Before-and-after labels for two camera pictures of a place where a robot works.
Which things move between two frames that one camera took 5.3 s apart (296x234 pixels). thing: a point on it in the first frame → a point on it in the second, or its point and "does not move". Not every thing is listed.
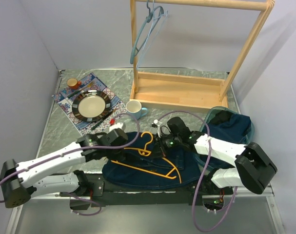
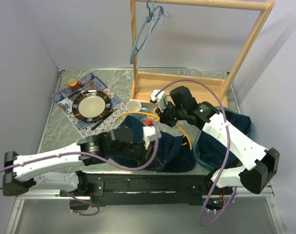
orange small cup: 73,83 does not move
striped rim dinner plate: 91,106 does not move
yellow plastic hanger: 145,152 → 157,118
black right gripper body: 165,143 → 172,113
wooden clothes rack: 185,91 does not move
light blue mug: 134,110 does not move
